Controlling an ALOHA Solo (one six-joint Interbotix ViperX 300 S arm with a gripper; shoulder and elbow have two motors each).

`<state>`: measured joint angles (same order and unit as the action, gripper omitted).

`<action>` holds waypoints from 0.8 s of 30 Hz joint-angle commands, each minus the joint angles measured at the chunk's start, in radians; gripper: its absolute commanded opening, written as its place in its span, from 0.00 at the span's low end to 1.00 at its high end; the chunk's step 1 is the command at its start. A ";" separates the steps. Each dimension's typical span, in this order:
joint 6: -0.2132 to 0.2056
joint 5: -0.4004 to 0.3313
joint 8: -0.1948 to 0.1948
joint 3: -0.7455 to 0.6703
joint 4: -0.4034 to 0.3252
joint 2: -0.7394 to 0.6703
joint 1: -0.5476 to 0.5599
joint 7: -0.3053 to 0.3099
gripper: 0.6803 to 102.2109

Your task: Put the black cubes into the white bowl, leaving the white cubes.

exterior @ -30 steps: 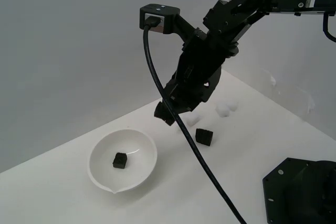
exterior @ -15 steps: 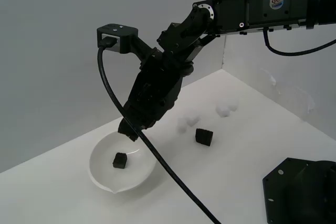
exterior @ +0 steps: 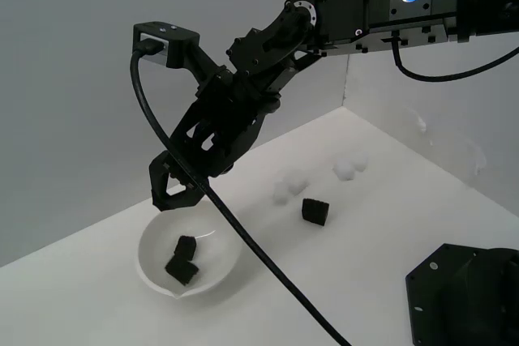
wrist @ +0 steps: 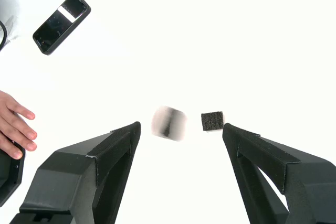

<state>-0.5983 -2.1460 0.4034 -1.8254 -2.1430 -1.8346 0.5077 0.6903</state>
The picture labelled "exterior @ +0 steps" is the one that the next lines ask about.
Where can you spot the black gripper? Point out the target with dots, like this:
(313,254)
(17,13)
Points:
(239,103)

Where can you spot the small black foam cube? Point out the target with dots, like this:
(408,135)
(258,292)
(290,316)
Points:
(186,248)

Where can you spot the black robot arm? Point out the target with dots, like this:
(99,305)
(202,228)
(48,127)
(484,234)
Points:
(373,5)

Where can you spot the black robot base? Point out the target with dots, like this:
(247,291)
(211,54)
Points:
(446,301)

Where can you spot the white ceramic bowl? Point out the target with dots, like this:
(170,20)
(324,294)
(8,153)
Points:
(160,249)

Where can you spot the white foam cube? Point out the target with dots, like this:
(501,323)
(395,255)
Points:
(359,161)
(282,194)
(345,170)
(298,182)

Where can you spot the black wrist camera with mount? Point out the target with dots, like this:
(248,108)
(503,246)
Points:
(182,36)

